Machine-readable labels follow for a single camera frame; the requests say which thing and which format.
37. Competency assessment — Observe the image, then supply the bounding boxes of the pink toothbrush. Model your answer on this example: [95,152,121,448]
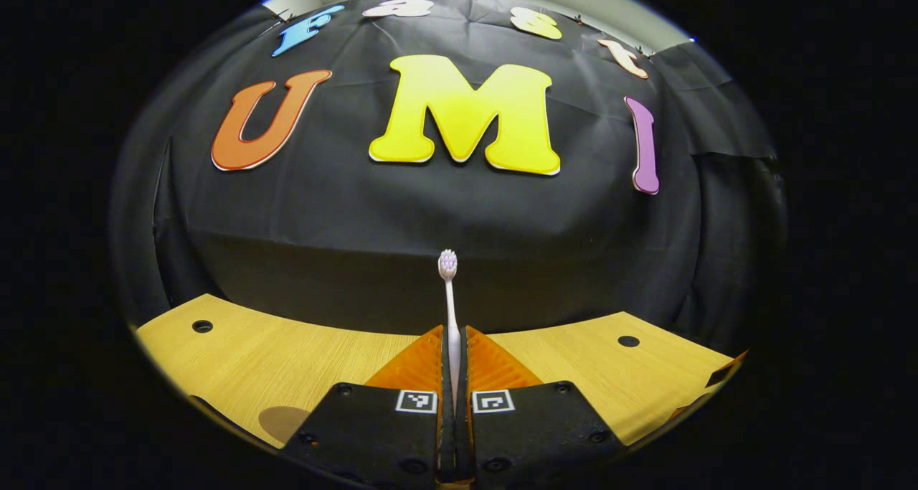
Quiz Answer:
[437,249,464,413]

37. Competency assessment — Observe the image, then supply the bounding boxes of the light wooden desktop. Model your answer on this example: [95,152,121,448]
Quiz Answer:
[135,293,737,452]

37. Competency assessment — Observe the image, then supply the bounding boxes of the black backdrop cloth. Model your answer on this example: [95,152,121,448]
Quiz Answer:
[111,0,787,354]

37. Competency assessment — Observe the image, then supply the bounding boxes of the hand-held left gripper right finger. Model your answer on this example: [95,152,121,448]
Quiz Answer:
[458,324,626,490]

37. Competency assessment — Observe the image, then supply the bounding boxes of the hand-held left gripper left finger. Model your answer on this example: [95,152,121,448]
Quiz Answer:
[280,324,458,490]

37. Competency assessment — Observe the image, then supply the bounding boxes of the round brown coaster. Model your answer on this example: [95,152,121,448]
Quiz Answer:
[257,405,313,446]

